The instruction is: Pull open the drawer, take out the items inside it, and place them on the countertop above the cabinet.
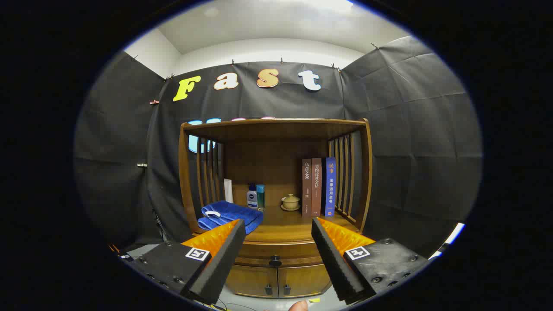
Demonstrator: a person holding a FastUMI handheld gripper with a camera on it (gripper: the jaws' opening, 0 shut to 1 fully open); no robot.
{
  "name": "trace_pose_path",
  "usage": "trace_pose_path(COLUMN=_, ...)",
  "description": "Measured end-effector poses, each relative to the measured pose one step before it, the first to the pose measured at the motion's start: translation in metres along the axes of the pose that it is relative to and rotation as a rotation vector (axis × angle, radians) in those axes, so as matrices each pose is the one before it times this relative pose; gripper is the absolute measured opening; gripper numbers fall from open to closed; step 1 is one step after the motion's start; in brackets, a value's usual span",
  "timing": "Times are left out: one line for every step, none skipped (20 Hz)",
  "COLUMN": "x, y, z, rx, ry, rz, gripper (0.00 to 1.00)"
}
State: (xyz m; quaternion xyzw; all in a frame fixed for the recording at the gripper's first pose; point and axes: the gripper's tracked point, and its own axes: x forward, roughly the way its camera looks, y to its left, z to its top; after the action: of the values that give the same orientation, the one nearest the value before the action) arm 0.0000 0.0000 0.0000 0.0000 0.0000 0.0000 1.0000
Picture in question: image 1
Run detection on reddish brown book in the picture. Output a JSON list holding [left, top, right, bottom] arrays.
[[311, 158, 322, 217]]

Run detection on wooden cabinet door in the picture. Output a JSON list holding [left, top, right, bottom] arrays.
[[277, 264, 332, 298], [226, 264, 278, 298]]

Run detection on beige lidded tea cup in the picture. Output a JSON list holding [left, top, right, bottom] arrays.
[[281, 194, 301, 212]]

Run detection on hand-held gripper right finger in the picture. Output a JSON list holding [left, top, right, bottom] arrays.
[[311, 217, 430, 305]]

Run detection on blue book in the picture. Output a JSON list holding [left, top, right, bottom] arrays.
[[321, 157, 337, 217]]

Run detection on blue towel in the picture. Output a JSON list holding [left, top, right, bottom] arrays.
[[198, 201, 263, 235]]

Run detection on thin floor cables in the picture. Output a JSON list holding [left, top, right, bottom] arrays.
[[207, 297, 262, 311]]

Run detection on wooden countertop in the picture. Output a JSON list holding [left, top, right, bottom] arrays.
[[192, 205, 360, 243]]

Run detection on wooden cabinet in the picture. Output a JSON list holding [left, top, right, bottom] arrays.
[[178, 118, 373, 299]]

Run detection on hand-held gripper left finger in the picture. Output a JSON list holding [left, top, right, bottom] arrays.
[[125, 219, 246, 305]]

